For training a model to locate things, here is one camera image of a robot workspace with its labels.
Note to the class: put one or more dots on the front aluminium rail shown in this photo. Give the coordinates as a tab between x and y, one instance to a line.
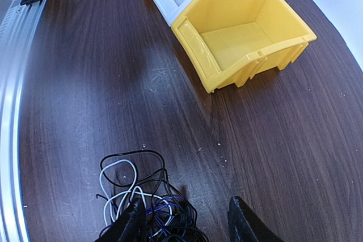
18	29

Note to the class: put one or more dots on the yellow bin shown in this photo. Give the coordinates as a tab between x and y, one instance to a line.
230	41

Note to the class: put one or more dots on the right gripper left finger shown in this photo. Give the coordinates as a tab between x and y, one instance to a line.
130	226

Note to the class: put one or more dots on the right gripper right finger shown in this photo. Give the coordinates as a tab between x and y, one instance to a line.
245	225

